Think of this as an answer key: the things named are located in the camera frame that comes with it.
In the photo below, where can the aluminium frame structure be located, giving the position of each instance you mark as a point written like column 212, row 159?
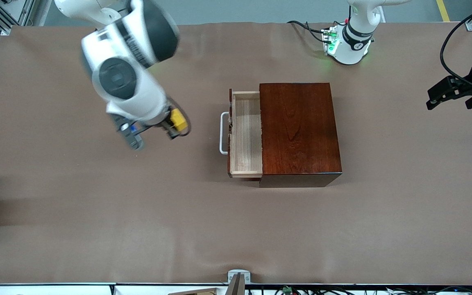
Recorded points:
column 29, row 12

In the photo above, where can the white table edge rail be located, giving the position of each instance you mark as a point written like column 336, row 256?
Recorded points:
column 55, row 291

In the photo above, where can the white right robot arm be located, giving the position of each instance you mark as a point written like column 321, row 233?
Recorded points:
column 129, row 49

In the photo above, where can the brown table mat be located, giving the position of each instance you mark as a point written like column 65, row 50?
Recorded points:
column 96, row 205

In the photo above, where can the brown wooden board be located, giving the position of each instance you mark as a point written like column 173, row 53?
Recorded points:
column 203, row 292

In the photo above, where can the yellow block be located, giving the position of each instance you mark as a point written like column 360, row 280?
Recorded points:
column 178, row 119

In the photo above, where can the grey metal bracket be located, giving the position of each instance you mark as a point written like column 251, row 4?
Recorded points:
column 232, row 275

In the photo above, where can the dark red wooden cabinet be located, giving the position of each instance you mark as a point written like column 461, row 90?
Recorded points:
column 301, row 135

